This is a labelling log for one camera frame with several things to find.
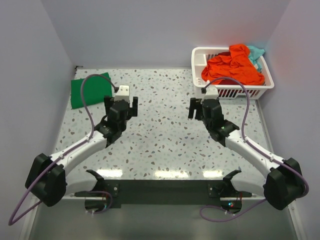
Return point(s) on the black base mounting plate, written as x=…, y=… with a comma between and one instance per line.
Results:
x=117, y=193

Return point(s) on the white plastic basket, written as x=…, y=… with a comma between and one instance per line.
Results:
x=199, y=58

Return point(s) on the teal t-shirt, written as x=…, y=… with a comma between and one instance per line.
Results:
x=254, y=54

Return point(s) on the orange t-shirt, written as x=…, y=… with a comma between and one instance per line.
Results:
x=248, y=74

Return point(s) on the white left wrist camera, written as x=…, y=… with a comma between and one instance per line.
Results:
x=123, y=94

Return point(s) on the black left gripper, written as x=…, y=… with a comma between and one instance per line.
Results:
x=132, y=111

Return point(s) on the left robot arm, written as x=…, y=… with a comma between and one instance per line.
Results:
x=47, y=178

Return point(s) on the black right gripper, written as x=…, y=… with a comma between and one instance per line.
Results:
x=195, y=104

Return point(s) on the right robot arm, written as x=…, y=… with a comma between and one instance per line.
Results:
x=284, y=182

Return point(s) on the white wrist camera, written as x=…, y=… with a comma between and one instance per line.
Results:
x=123, y=94
x=210, y=92

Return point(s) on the green t-shirt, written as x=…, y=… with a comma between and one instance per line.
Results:
x=95, y=89

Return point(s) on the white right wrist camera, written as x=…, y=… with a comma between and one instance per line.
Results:
x=210, y=92

